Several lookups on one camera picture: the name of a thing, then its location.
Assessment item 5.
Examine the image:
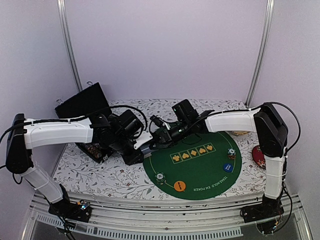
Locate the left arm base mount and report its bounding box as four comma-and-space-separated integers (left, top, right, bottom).
48, 199, 93, 223

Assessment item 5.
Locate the aluminium frame post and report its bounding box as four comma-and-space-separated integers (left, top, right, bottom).
245, 0, 275, 107
56, 0, 83, 92

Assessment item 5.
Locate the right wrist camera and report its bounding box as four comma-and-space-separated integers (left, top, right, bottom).
150, 115, 170, 130

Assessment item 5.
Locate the orange big blind button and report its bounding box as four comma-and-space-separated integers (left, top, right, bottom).
173, 180, 186, 192

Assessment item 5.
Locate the floral patterned tablecloth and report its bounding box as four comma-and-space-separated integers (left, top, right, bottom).
52, 98, 283, 201

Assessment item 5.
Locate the multicolour poker chip stack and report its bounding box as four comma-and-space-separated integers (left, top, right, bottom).
227, 148, 236, 160

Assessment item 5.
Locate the black poker chip case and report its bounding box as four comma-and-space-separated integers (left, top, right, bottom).
54, 82, 113, 164

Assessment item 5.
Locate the right aluminium frame post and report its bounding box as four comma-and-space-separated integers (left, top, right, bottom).
245, 0, 275, 107

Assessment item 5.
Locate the round woven bamboo tray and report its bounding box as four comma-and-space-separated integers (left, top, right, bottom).
231, 131, 249, 136

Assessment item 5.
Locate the round green poker mat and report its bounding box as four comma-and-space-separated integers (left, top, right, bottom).
143, 131, 242, 200

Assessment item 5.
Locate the blue small blind button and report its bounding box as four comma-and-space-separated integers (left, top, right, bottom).
223, 163, 234, 173

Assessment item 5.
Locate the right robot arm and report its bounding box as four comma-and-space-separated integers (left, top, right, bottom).
150, 99, 291, 218

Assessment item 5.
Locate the grey card stack holder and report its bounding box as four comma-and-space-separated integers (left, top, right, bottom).
140, 147, 153, 159

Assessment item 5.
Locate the red floral round box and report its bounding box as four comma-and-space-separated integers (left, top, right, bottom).
251, 145, 266, 170

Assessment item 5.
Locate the left aluminium frame post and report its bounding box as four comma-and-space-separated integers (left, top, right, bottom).
56, 0, 83, 92

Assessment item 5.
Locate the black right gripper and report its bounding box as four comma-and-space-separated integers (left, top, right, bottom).
149, 119, 192, 150

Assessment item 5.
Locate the aluminium front rail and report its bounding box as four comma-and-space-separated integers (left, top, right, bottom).
22, 192, 311, 240

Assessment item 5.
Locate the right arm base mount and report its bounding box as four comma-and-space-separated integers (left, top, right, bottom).
240, 199, 284, 223

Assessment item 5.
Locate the poker chip row left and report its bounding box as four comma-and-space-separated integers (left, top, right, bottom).
85, 143, 103, 159

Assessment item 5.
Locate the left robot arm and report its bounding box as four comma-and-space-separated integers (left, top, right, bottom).
3, 110, 153, 217

